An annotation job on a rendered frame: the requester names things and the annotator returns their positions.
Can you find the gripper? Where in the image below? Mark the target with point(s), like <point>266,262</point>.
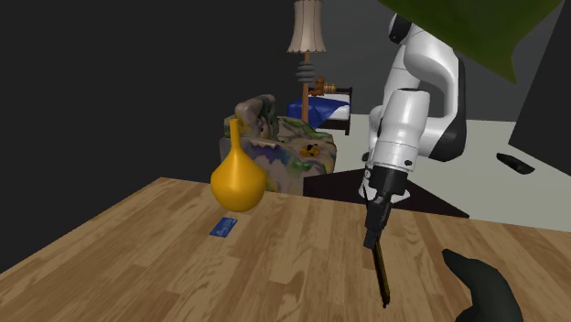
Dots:
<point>384,189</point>

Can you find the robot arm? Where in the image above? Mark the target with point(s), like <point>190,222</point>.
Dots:
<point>403,129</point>

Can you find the black and gold pen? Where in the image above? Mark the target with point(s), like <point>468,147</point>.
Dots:
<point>382,274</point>

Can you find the bed with blue blanket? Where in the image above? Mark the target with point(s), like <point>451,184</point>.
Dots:
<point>328,109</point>

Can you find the patterned armchair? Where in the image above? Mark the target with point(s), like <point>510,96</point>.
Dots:
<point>285,156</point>

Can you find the black oblong object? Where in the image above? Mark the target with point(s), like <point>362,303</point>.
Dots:
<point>515,163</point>

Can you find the black curved figure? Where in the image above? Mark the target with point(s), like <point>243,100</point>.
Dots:
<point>486,287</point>

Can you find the yellow round-bellied vase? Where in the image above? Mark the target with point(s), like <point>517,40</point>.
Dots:
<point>238,180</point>

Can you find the blue card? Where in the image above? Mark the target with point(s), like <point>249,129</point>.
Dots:
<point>223,227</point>

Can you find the floor lamp with beige shade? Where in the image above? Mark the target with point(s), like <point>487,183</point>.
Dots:
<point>306,31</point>

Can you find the green leaf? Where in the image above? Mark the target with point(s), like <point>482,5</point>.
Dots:
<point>468,26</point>

